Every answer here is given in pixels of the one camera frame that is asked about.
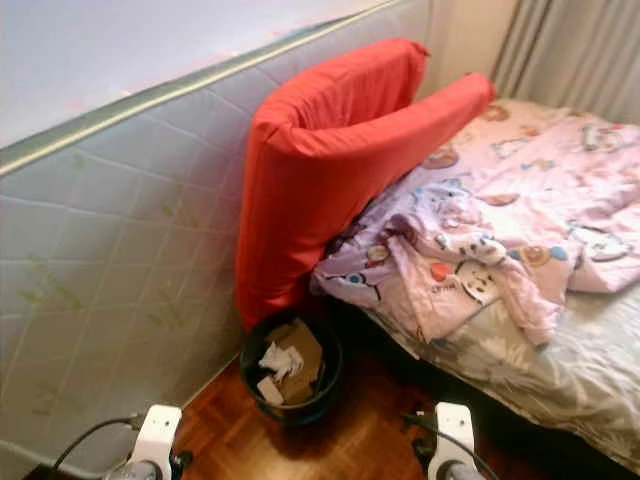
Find pink cartoon bear blanket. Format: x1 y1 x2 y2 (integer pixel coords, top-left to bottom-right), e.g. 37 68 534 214
310 98 640 347

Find dark round waste bin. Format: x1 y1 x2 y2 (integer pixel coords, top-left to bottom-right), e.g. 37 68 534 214
240 308 346 429

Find white crumpled paper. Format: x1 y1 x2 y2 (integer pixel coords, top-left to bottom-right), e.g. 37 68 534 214
257 342 301 382

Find grey floral bed sheet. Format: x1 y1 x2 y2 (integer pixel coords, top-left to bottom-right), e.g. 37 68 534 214
370 280 640 471

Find brown cardboard piece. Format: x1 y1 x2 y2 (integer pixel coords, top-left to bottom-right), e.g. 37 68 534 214
265 318 324 406

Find grey quilted upright mattress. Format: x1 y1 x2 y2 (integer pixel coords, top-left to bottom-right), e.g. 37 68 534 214
0 0 433 480

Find red folded cushion mattress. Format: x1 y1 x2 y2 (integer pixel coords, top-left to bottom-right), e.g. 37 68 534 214
235 38 497 331

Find grey striped curtain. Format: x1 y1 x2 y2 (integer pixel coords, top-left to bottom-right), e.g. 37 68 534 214
490 0 640 126

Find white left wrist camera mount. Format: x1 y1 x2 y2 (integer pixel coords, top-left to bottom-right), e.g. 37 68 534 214
130 404 187 477

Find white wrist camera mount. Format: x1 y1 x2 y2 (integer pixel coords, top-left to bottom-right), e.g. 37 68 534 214
130 404 187 477
432 402 477 471

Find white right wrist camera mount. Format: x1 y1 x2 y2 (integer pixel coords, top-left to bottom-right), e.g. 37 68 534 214
432 402 477 471

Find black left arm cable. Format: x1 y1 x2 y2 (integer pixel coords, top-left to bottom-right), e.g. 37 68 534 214
52 413 147 480

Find black bed frame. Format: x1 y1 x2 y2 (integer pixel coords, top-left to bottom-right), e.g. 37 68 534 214
330 300 611 480

